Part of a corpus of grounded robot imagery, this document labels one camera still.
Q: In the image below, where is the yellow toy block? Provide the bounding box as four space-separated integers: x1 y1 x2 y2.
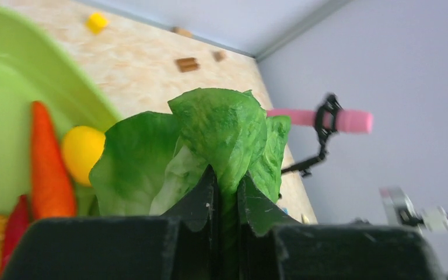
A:
85 13 109 34

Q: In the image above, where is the red toy chili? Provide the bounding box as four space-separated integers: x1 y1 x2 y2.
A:
0 194 30 276

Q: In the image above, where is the tan wooden block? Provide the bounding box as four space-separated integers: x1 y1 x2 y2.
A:
212 50 227 62

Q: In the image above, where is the orange toy carrot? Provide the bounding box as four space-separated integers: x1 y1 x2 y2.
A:
30 101 77 219

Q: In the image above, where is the green plastic bowl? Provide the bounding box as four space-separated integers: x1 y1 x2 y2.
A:
0 6 121 214

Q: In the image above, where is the yellow toy lemon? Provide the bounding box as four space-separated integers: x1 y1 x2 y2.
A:
61 125 106 187

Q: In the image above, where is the tan block at wall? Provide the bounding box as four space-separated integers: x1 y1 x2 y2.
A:
171 26 193 38

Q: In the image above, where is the green toy lettuce leaf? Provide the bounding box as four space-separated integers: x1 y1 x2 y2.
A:
89 87 292 217

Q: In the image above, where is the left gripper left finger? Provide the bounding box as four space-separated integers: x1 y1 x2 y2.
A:
163 166 219 279

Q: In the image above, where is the pink microphone on tripod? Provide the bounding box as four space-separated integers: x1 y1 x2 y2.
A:
267 93 374 177

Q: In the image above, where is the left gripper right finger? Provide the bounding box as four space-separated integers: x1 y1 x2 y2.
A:
237 174 299 279

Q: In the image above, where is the brown toy brick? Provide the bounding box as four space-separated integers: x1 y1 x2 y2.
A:
175 57 200 73

